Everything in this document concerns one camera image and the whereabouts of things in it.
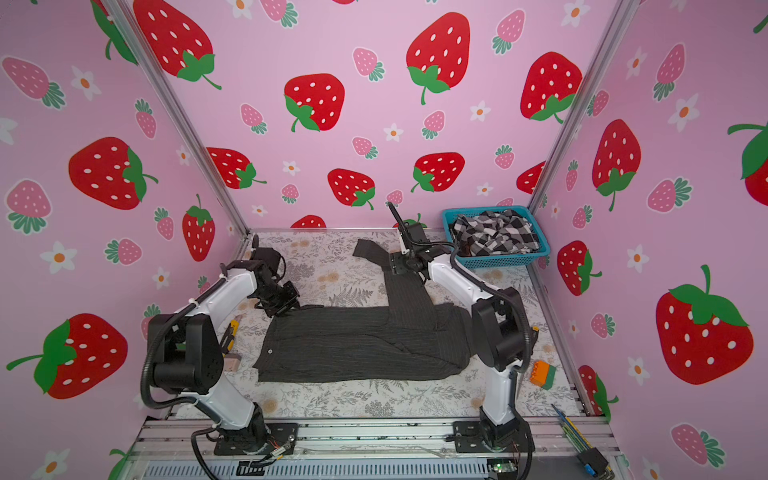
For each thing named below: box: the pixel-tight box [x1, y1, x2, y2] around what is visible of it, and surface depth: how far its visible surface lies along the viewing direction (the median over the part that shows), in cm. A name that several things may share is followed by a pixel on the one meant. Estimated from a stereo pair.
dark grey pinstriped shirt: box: [252, 239, 474, 384], surface depth 92 cm
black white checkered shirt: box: [449, 209, 540, 257], surface depth 109 cm
